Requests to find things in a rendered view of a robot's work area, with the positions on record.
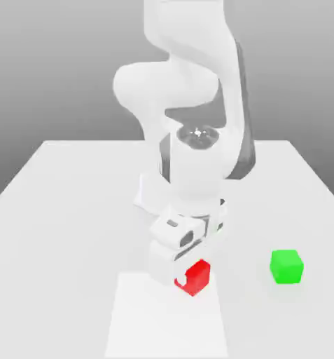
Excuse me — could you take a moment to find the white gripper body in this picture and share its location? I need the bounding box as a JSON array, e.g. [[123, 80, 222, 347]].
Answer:
[[148, 238, 213, 286]]

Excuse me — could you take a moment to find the small green cube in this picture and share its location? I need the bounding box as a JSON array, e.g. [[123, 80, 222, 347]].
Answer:
[[269, 248, 305, 285]]

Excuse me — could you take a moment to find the small red cube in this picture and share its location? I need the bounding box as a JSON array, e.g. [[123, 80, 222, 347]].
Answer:
[[174, 258, 211, 297]]

